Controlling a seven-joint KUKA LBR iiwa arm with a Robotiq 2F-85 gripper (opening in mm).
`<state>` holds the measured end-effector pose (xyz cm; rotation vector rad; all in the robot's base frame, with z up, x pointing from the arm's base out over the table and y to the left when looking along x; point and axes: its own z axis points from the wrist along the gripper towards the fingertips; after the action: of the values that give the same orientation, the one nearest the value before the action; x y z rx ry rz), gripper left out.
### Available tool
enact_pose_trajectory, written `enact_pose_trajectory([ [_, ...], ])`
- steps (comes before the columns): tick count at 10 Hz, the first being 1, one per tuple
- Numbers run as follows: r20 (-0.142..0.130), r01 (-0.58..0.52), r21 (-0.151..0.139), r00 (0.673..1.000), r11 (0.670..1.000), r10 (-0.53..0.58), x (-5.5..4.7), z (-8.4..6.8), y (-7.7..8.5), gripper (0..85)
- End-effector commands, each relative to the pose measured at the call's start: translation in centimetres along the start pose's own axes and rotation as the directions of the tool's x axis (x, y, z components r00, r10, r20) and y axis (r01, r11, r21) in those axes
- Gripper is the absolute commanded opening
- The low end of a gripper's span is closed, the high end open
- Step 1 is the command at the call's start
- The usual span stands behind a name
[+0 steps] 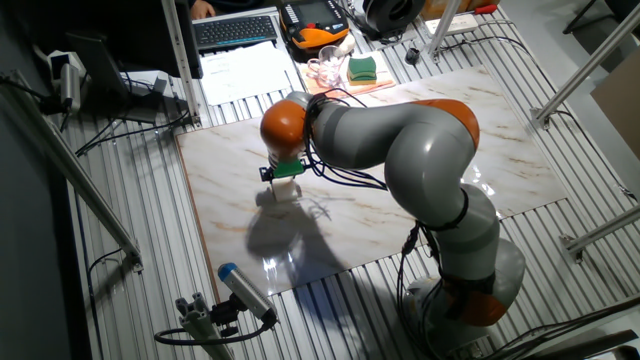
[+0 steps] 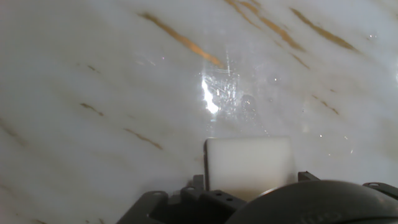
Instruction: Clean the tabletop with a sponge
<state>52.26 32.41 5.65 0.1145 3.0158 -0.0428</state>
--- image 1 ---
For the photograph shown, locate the white sponge block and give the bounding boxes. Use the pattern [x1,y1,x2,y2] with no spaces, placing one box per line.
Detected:
[270,177,302,203]

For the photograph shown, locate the green and yellow sponge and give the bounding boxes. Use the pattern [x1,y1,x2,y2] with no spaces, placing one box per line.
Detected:
[346,55,379,86]

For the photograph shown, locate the person's bare hand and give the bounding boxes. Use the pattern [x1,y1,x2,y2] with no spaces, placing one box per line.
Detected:
[188,0,215,20]

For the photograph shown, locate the marble pattern board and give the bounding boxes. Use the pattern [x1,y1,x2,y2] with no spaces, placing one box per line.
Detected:
[174,63,569,304]

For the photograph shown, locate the white paper sheet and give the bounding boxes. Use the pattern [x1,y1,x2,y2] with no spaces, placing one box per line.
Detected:
[198,40,294,107]

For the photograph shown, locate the clear glass jug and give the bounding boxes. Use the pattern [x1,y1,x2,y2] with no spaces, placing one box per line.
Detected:
[306,44,347,90]

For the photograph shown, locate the orange and white cloth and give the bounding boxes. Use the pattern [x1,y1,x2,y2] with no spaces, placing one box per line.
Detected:
[299,49,397,97]

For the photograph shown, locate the orange and black teach pendant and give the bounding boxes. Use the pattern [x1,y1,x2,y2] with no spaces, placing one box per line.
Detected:
[278,0,351,51]

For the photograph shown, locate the black computer keyboard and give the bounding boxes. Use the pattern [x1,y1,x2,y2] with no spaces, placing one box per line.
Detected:
[192,14,279,52]

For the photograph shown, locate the white rounded object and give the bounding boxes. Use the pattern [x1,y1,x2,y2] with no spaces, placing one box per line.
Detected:
[333,33,357,55]

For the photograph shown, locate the short aluminium profile stub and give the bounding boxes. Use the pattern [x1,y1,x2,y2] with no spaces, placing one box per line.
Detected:
[174,292,236,360]

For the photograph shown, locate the long slanted aluminium beam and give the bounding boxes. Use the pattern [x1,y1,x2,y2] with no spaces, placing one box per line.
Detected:
[0,69,144,274]

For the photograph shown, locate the black round reel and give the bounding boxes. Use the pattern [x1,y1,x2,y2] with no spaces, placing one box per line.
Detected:
[360,0,427,41]

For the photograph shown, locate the black monitor stand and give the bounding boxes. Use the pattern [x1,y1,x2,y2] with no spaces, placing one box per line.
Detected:
[64,30,176,125]

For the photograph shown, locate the black computer monitor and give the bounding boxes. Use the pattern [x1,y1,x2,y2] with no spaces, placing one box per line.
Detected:
[29,0,204,81]

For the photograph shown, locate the brown cardboard box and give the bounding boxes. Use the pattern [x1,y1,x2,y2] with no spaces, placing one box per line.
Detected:
[419,0,501,21]

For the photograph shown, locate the white power strip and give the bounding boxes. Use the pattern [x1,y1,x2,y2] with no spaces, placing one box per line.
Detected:
[424,13,480,36]

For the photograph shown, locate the black flat bar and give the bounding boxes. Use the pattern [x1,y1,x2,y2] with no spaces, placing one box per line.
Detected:
[519,328,640,360]

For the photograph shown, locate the brown cardboard panel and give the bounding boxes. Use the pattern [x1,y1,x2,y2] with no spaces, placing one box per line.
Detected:
[589,47,640,161]

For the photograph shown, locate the black office chair base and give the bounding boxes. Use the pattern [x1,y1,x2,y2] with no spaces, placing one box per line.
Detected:
[562,0,640,36]

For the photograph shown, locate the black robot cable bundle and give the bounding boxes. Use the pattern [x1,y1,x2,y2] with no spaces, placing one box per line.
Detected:
[302,87,451,360]

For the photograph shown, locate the silver camera with blue cap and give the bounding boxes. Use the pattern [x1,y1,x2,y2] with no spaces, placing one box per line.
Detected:
[217,262,279,326]

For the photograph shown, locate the black camera clamp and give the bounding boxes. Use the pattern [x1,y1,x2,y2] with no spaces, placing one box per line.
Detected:
[209,294,246,339]

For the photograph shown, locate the black monitor cables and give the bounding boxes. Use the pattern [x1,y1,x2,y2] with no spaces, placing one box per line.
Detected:
[74,107,191,157]

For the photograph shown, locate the aluminium frame post by monitor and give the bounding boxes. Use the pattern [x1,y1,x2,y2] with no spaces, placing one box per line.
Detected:
[159,0,202,126]

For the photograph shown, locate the black camera cable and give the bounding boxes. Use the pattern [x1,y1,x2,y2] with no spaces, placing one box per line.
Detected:
[153,319,276,347]

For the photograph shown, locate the thin black hanging cable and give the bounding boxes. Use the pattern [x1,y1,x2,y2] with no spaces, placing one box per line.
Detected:
[87,247,124,360]

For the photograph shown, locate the silver camera on white mount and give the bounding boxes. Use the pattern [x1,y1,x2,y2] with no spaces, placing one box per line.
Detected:
[47,49,85,114]

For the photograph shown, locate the aluminium frame post by power strip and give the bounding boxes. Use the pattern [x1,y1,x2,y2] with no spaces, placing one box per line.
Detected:
[425,0,462,64]

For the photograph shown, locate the low aluminium beam with bracket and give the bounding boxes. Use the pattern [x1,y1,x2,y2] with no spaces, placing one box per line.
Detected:
[558,204,640,265]

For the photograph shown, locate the slanted aluminium beam with bracket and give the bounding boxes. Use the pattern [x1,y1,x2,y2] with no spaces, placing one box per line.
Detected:
[529,2,640,131]

